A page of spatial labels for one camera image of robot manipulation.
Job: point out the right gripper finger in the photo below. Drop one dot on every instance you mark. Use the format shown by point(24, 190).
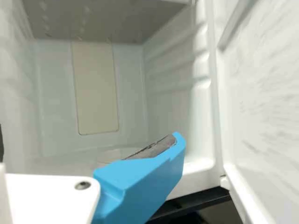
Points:
point(140, 182)

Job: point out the incubator door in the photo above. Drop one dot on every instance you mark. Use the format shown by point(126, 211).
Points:
point(264, 116)

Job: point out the black platform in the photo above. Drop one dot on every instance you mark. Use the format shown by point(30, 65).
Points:
point(198, 199)

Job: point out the white incubator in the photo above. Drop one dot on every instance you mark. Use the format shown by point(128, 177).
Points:
point(98, 81)

